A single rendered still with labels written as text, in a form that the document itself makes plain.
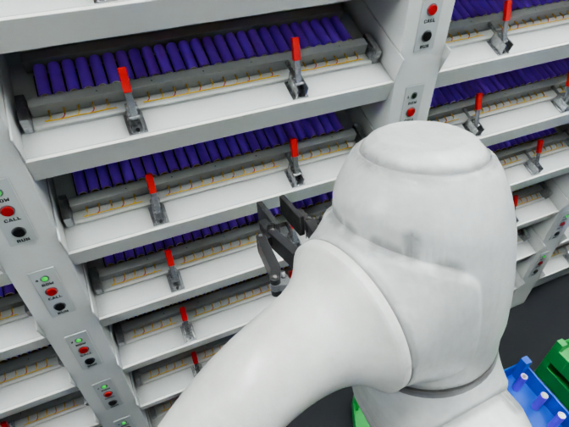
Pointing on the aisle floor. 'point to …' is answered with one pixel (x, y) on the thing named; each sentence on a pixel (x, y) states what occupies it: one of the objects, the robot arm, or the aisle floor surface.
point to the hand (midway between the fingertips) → (279, 217)
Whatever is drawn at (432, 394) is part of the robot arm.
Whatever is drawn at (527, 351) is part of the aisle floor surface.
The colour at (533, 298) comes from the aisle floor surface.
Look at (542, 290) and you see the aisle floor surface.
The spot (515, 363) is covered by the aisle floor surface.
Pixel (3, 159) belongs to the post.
